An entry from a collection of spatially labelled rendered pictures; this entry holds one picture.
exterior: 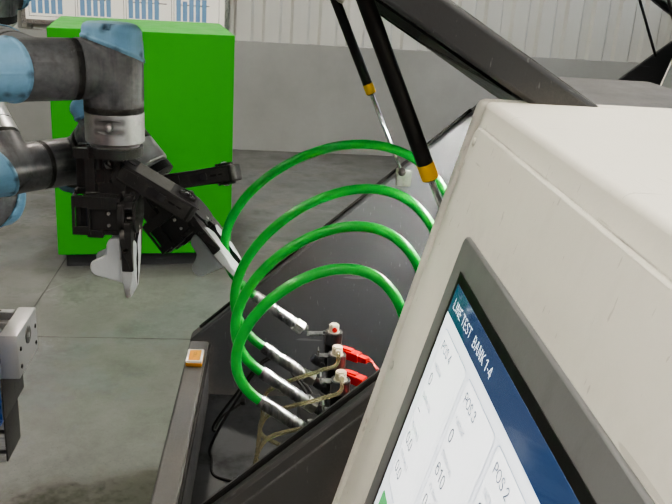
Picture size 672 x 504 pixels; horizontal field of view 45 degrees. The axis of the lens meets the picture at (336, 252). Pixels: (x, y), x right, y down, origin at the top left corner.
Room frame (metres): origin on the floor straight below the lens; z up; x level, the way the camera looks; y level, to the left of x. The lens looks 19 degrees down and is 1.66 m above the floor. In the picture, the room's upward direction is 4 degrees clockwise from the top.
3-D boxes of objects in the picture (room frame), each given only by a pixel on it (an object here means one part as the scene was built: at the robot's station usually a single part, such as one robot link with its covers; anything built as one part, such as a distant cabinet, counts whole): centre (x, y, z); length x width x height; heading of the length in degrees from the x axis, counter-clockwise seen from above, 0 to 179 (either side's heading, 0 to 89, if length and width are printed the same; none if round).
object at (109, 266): (1.03, 0.30, 1.26); 0.06 x 0.03 x 0.09; 95
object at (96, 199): (1.04, 0.30, 1.37); 0.09 x 0.08 x 0.12; 95
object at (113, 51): (1.04, 0.30, 1.53); 0.09 x 0.08 x 0.11; 125
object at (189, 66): (4.77, 1.18, 0.65); 0.95 x 0.86 x 1.30; 104
